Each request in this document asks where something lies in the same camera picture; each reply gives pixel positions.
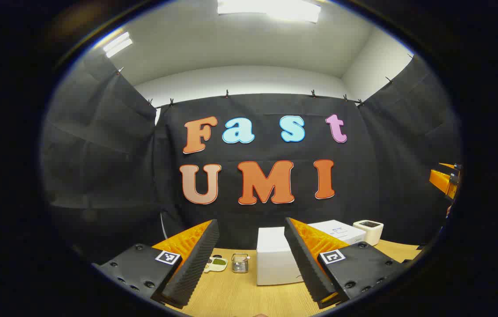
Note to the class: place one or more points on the large ceiling light panel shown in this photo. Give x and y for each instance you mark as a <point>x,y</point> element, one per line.
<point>271,9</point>

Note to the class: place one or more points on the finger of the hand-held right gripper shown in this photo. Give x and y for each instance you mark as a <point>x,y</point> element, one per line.
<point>451,167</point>
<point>444,182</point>

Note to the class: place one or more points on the white divided dish of beans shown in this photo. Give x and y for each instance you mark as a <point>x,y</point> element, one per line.
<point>217,263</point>

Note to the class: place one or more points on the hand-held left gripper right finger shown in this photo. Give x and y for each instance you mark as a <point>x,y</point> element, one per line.
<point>306,264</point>

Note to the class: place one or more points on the white microwave oven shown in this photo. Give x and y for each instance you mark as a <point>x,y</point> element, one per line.
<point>275,259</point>

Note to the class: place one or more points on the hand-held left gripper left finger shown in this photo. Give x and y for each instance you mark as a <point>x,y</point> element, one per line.
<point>198,264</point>

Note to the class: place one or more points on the black backdrop cloth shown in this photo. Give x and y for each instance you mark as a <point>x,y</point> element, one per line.
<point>99,167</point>

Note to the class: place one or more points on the row of small cloth clips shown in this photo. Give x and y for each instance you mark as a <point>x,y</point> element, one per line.
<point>226,93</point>

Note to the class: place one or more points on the small white toaster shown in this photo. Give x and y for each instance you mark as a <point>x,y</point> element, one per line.
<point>368,232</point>

